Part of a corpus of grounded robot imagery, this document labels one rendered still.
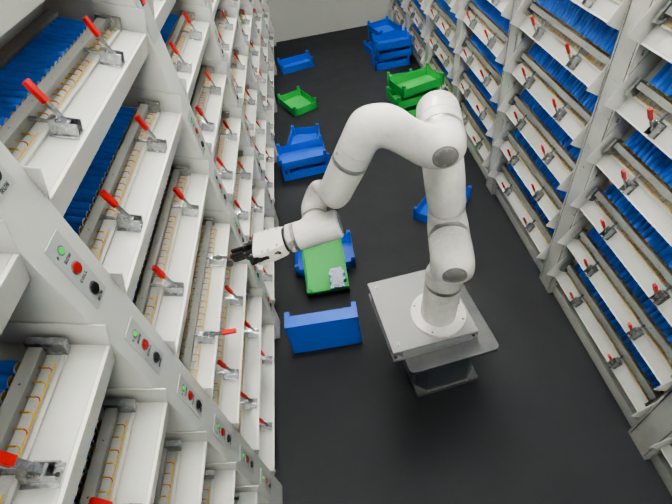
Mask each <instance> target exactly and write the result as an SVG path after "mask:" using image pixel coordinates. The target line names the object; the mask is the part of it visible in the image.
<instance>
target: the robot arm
mask: <svg viewBox="0 0 672 504"><path fill-rule="evenodd" d="M380 148H383V149H387V150H390V151H392V152H394V153H396V154H398V155H400V156H402V157H403V158H405V159H407V160H408V161H410V162H412V163H414V164H416V165H418V166H421V167H422V170H423V178H424V186H425V193H426V201H427V208H428V215H427V233H428V243H429V253H430V263H429V265H428V266H427V268H426V271H425V279H424V287H423V293H422V294H420V295H419V296H418V297H416V299H415V300H414V301H413V303H412V306H411V318H412V321H413V323H414V324H415V326H416V327H417V328H418V329H419V330H420V331H422V332H423V333H425V334H427V335H429V336H433V337H439V338H442V337H449V336H452V335H454V334H456V333H458V332H459V331H460V330H461V329H462V328H463V326H464V324H465V321H466V310H465V308H464V306H463V304H462V303H461V301H460V295H461V291H462V287H463V283H464V282H467V281H469V280H470V279H471V278H472V277H473V275H474V271H475V255H474V250H473V244H472V239H471V234H470V229H469V223H468V218H467V214H466V176H465V164H464V155H465V153H466V150H467V136H466V131H465V126H464V122H463V118H462V113H461V109H460V106H459V103H458V100H457V99H456V97H455V96H454V95H453V94H452V93H450V92H448V91H445V90H434V91H431V92H429V93H427V94H426V95H424V96H423V97H422V98H421V99H420V101H419V102H418V105H417V108H416V118H415V117H414V116H412V115H411V114H409V113H408V112H406V111H405V110H404V109H402V108H400V107H398V106H396V105H393V104H389V103H373V104H368V105H364V106H362V107H360V108H358V109H356V110H355V111H354V112H353V113H352V114H351V116H350V117H349V119H348V121H347V123H346V125H345V127H344V129H343V131H342V134H341V136H340V138H339V141H338V143H337V145H336V148H335V150H334V152H333V155H332V157H331V159H330V162H329V164H328V166H327V169H326V171H325V174H324V176H323V179H322V180H316V181H313V182H312V183H311V184H310V185H309V186H308V188H307V190H306V193H305V195H304V198H303V201H302V205H301V215H302V219H301V220H299V221H296V222H292V223H289V224H286V225H284V227H276V228H271V229H267V230H263V231H260V232H257V233H255V234H254V235H252V237H251V239H250V240H249V241H248V243H245V244H244V245H243V246H240V247H237V248H234V249H231V252H232V254H231V255H230V257H231V258H232V260H233V261H234V262H239V261H242V260H245V259H247V260H249V261H250V263H251V264H252V265H253V266H254V265H255V264H257V263H258V264H259V265H260V266H261V265H265V264H268V263H271V262H274V261H276V260H279V259H281V258H283V257H285V256H287V255H288V254H289V252H293V253H294V252H297V251H300V250H304V249H307V248H310V247H314V246H317V245H320V244H324V243H327V242H330V241H334V240H337V239H340V238H343V236H344V231H343V226H342V223H341V220H340V217H339V215H338V213H337V211H336V210H331V211H328V212H327V206H328V207H330V208H332V209H339V208H342V207H343V206H345V205H346V204H347V203H348V202H349V200H350V199H351V197H352V195H353V193H354V192H355V190H356V188H357V186H358V184H359V182H360V181H361V179H362V177H363V175H364V173H365V171H366V170H367V168H368V166H369V164H370V162H371V160H372V158H373V156H374V154H375V153H376V151H377V150H378V149H380ZM250 254H252V255H250Z"/></svg>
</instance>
